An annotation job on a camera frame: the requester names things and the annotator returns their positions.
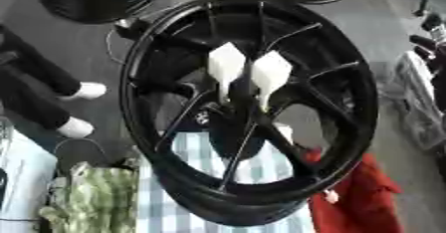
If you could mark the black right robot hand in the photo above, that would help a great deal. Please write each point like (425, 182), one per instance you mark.
(431, 38)

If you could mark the black spoked wheel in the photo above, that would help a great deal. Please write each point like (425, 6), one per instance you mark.
(342, 117)

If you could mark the white pin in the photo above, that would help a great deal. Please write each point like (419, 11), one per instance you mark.
(225, 65)
(270, 71)

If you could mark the red cloth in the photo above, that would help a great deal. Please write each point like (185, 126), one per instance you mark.
(360, 200)

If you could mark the green patterned bag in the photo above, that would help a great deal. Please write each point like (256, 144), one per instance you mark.
(96, 197)

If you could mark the person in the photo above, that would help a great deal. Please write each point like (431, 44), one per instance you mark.
(35, 77)

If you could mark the white bag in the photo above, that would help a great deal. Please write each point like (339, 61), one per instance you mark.
(23, 177)

